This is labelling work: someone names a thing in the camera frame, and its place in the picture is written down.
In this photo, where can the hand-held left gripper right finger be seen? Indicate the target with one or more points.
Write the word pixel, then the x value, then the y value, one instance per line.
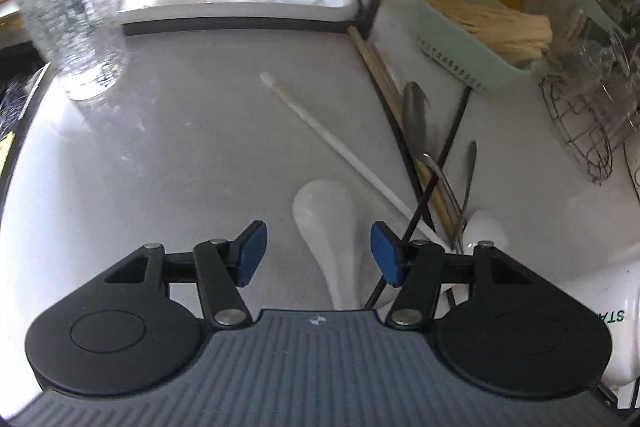
pixel 385 257

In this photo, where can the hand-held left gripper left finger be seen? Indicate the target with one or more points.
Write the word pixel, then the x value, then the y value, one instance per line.
pixel 252 252

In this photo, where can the white ceramic spoon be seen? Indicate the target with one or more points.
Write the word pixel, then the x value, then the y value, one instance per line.
pixel 325 217

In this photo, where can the white chopstick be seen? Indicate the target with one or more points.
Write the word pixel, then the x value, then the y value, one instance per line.
pixel 330 140

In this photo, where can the large metal spoon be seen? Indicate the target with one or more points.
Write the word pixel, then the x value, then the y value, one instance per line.
pixel 416 117

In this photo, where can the white ceramic mug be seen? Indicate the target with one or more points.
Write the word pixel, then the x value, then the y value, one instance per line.
pixel 600 297

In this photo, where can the pale green plastic basket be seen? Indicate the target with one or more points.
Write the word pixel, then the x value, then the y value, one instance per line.
pixel 450 52

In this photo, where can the pale dried straw bundle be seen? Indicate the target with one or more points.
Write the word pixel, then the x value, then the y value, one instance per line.
pixel 500 27

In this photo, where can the kitchen sink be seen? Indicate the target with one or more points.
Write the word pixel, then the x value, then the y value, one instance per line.
pixel 15 107

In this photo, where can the tall textured glass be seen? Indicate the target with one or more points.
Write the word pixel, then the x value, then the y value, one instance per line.
pixel 65 7

